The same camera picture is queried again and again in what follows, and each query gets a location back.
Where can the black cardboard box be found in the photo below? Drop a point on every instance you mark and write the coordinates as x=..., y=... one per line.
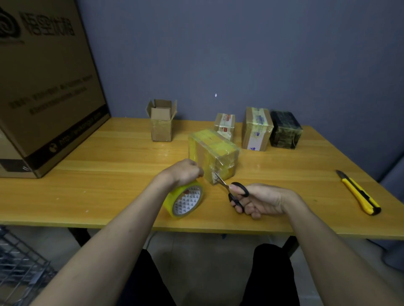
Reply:
x=285, y=129

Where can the brown box with white label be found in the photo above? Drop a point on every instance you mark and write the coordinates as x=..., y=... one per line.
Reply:
x=256, y=127

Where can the black table leg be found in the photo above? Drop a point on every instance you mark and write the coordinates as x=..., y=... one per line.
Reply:
x=79, y=236
x=290, y=245

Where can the person's left hand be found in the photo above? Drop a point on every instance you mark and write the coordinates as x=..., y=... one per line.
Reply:
x=183, y=171

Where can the yellow tape roll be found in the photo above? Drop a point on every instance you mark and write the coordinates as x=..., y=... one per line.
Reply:
x=172, y=200

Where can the small carton red label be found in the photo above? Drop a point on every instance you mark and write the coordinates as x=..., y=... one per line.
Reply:
x=224, y=123

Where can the small carton yellow tape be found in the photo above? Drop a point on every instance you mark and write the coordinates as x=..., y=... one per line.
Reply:
x=214, y=151

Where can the yellow utility knife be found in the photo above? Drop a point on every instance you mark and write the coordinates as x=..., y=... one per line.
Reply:
x=359, y=192

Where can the person's right forearm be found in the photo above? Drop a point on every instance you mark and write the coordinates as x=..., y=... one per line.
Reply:
x=344, y=255

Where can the person's right hand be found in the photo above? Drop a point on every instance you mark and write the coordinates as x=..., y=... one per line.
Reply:
x=268, y=200

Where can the large flat brown carton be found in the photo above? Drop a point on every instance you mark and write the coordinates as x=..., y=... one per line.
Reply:
x=44, y=82

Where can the person's black trousers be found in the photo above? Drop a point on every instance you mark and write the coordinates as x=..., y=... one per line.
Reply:
x=271, y=277

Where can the grey pleated curtain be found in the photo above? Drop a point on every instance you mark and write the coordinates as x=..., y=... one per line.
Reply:
x=393, y=214

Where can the person's left forearm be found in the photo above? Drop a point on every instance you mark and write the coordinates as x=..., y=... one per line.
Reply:
x=98, y=252

